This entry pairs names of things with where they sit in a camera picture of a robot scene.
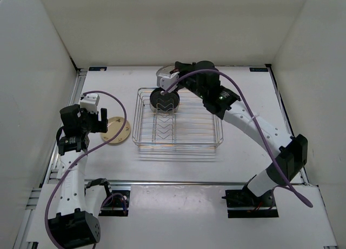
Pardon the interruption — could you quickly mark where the left blue corner label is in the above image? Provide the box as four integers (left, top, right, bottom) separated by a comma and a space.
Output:
89, 66, 107, 71

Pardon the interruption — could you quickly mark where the right blue corner label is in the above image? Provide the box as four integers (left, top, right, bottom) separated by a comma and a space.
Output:
249, 67, 268, 72

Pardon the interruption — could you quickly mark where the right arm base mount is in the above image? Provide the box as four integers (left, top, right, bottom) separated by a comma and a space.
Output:
222, 190, 279, 219

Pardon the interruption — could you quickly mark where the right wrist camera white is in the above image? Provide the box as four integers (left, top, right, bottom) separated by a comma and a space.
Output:
157, 72, 179, 93

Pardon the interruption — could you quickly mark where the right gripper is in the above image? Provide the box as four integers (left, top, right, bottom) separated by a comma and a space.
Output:
170, 61, 208, 99

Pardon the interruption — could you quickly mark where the wire dish rack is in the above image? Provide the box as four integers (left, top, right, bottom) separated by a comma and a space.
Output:
132, 88, 223, 148

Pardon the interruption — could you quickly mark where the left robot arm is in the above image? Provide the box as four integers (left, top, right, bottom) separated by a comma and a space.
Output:
46, 104, 114, 248

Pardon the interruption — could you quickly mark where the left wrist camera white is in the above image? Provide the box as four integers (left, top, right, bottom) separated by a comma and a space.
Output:
79, 93, 99, 114

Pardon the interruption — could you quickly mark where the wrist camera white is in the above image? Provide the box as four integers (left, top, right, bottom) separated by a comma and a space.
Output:
157, 72, 179, 93
79, 93, 99, 114

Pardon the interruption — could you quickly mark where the beige ceramic plate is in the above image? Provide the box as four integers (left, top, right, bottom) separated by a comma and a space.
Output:
100, 116, 131, 145

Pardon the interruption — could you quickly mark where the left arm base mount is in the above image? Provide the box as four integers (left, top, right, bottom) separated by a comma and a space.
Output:
99, 186, 131, 217

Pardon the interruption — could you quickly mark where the black round plate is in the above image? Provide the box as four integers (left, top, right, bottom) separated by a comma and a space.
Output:
149, 88, 180, 112

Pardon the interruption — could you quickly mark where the blue corner label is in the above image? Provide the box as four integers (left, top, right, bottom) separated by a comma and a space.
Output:
249, 67, 268, 72
89, 66, 107, 71

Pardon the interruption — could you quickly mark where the clear glass plate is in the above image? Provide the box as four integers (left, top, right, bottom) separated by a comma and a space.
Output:
150, 98, 180, 114
156, 64, 175, 87

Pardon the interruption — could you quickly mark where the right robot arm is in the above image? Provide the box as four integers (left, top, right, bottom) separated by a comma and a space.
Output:
161, 61, 313, 208

